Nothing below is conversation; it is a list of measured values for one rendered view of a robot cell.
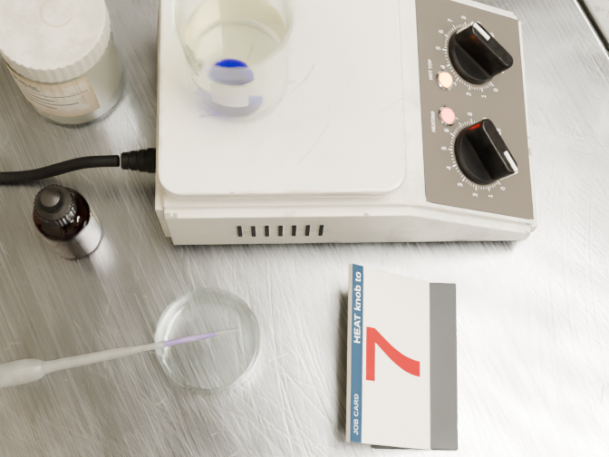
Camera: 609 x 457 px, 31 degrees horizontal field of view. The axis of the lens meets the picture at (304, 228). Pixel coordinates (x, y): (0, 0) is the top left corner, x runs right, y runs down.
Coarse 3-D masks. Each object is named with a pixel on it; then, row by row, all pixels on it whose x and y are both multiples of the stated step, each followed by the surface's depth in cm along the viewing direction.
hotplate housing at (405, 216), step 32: (416, 32) 56; (416, 64) 56; (416, 96) 55; (416, 128) 55; (128, 160) 57; (416, 160) 54; (160, 192) 54; (416, 192) 54; (160, 224) 56; (192, 224) 55; (224, 224) 55; (256, 224) 55; (288, 224) 55; (320, 224) 55; (352, 224) 55; (384, 224) 55; (416, 224) 55; (448, 224) 55; (480, 224) 56; (512, 224) 57
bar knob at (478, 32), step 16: (464, 32) 56; (480, 32) 56; (464, 48) 57; (480, 48) 57; (496, 48) 57; (464, 64) 57; (480, 64) 57; (496, 64) 57; (512, 64) 57; (480, 80) 57
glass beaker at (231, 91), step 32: (192, 0) 48; (288, 0) 47; (288, 32) 46; (192, 64) 47; (224, 64) 46; (256, 64) 46; (288, 64) 50; (192, 96) 52; (224, 96) 49; (256, 96) 49
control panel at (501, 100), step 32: (416, 0) 57; (448, 0) 58; (448, 32) 57; (512, 32) 60; (448, 64) 57; (448, 96) 56; (480, 96) 58; (512, 96) 59; (448, 128) 56; (512, 128) 58; (448, 160) 55; (448, 192) 55; (480, 192) 56; (512, 192) 57
